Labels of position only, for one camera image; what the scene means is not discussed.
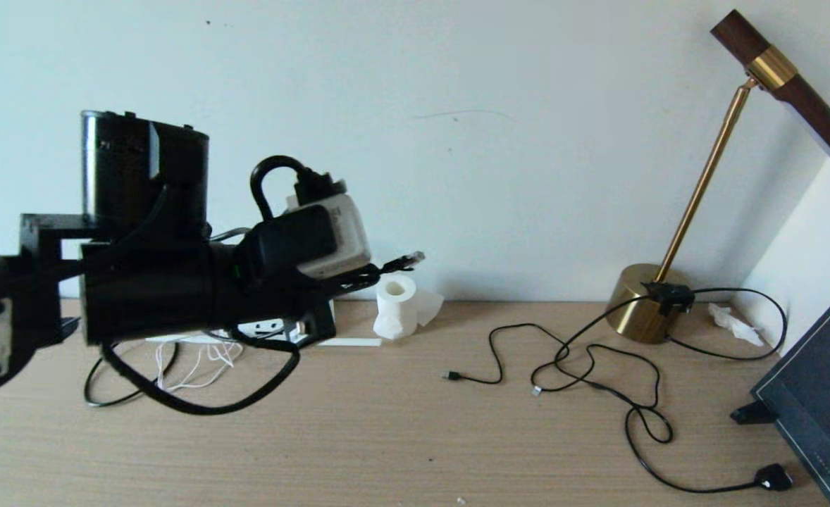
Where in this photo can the crumpled white tissue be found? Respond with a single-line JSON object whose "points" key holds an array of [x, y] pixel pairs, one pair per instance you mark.
{"points": [[735, 324]]}

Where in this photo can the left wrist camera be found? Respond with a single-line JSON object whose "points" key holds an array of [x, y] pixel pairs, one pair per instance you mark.
{"points": [[337, 239]]}

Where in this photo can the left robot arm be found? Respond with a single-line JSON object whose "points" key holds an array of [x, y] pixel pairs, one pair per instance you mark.
{"points": [[140, 176]]}

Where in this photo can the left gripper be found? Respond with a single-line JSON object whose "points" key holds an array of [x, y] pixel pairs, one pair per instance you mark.
{"points": [[246, 303]]}

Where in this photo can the brass desk lamp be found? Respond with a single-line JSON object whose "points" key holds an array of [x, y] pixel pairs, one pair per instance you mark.
{"points": [[640, 310]]}

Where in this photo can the white toilet paper roll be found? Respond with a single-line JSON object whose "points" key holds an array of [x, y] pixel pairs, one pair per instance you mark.
{"points": [[395, 310]]}

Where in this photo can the black plastic clip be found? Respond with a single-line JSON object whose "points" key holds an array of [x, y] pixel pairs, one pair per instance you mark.
{"points": [[753, 413]]}

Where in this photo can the white router with antennas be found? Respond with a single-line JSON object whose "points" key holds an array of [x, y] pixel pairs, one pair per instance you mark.
{"points": [[267, 327]]}

